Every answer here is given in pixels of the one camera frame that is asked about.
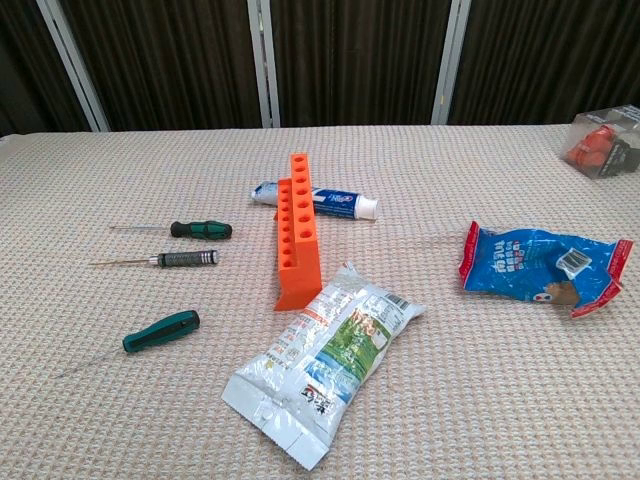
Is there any small green black screwdriver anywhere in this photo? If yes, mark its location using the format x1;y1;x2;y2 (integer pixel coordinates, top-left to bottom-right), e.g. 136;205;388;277
109;220;234;241

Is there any orange tool holder rack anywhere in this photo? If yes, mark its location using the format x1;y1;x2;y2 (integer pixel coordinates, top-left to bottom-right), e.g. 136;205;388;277
273;153;323;313

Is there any silver knurled precision screwdriver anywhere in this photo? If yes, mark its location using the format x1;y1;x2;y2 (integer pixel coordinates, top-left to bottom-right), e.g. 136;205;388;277
88;249;222;269

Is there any blue white toothpaste tube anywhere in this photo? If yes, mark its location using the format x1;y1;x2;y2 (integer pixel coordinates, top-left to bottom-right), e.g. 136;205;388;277
250;181;380;222

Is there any white green snack bag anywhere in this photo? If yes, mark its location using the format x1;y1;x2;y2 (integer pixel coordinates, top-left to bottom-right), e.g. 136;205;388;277
221;261;427;472

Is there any blue red snack bag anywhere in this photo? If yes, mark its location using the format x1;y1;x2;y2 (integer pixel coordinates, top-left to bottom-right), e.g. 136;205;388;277
458;220;635;320

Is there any clear box with orange item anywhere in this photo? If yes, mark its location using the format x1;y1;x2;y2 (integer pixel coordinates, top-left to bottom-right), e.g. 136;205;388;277
558;103;640;180

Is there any teal black handled awl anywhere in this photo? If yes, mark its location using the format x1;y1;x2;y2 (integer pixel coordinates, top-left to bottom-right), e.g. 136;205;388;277
55;309;202;380

